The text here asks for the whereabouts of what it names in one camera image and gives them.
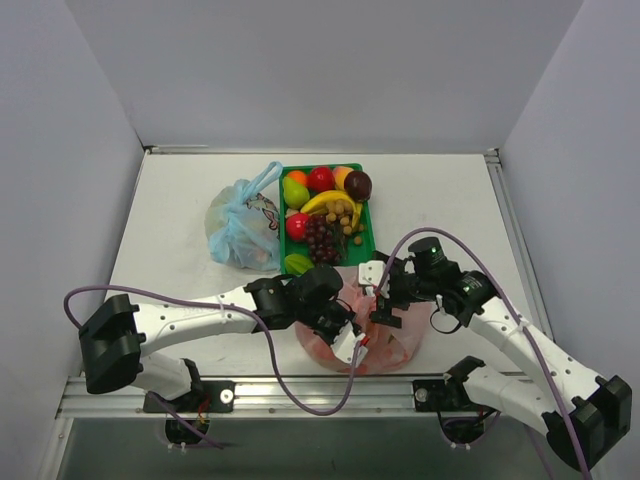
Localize red fake fruit back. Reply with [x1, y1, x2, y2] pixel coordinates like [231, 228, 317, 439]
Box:
[307, 166, 335, 192]

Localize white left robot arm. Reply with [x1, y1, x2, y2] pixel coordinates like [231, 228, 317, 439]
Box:
[78, 265, 365, 411]

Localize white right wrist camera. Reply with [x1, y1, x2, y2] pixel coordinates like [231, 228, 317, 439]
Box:
[357, 260, 388, 297]

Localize purple fake grapes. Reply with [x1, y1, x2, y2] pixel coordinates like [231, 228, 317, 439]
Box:
[303, 215, 344, 266]

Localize brown fake longan bunch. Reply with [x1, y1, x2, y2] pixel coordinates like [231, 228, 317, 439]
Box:
[325, 200, 364, 248]

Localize orange fake tangerine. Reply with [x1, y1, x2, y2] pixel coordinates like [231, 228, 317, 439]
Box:
[287, 170, 307, 186]

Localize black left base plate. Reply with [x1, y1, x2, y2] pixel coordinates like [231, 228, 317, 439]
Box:
[143, 380, 236, 414]

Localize pink plastic bag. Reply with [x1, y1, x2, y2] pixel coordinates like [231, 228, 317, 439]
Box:
[295, 267, 433, 375]

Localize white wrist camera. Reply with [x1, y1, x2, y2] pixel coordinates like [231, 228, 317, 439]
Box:
[330, 324, 369, 367]
[357, 260, 388, 297]

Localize blue tied plastic bag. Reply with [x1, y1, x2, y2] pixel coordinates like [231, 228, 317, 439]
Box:
[204, 162, 283, 271]

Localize yellow fake banana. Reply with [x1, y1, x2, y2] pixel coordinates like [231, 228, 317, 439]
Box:
[299, 190, 364, 234]

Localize green fake starfruit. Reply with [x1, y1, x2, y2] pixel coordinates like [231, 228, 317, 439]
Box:
[284, 253, 314, 275]

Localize dark purple fake plum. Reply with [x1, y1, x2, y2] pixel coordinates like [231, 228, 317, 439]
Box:
[343, 170, 373, 202]

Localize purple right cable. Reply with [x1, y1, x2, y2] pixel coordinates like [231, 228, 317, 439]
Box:
[374, 227, 596, 480]

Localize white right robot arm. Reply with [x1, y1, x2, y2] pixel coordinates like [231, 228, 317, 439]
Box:
[358, 237, 632, 471]

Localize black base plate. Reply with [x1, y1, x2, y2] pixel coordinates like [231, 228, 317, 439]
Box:
[412, 379, 491, 414]
[143, 380, 236, 414]

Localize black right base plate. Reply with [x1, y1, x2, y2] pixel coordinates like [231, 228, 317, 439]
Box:
[412, 379, 491, 414]

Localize green fake pear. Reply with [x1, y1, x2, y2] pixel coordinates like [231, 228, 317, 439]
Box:
[282, 176, 310, 210]

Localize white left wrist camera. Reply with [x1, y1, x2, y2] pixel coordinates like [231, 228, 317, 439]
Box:
[330, 324, 369, 367]

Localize peach fake fruit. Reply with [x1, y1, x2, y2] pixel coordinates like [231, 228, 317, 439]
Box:
[332, 165, 353, 190]

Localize green plastic basket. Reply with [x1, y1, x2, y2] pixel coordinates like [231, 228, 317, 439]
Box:
[279, 165, 376, 273]

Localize aluminium front rail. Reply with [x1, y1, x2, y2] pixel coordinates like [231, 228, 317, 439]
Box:
[58, 375, 596, 419]

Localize small red fake apple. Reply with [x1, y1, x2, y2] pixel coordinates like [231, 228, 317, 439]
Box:
[285, 213, 310, 243]

